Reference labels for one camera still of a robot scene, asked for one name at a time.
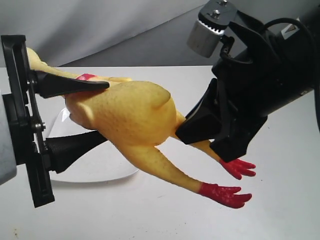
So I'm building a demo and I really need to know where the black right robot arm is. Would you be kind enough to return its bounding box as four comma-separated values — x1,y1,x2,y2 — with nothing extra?
175,0,320,163

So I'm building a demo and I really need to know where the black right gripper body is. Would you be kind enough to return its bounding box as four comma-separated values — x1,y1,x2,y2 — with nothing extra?
212,21,320,125

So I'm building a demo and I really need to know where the white square plate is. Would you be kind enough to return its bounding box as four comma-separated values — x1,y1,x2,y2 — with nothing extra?
48,108,139,184

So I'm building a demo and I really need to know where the grey backdrop cloth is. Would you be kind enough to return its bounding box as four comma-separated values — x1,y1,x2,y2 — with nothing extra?
0,0,320,68

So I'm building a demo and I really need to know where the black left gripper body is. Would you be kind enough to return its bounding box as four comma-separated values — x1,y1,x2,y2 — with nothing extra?
0,35,55,208

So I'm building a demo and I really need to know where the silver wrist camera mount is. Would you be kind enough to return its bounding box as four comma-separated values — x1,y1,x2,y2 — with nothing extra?
187,0,238,58

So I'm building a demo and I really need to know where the yellow rubber chicken toy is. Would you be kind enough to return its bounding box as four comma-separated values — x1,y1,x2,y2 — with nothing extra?
26,48,252,209

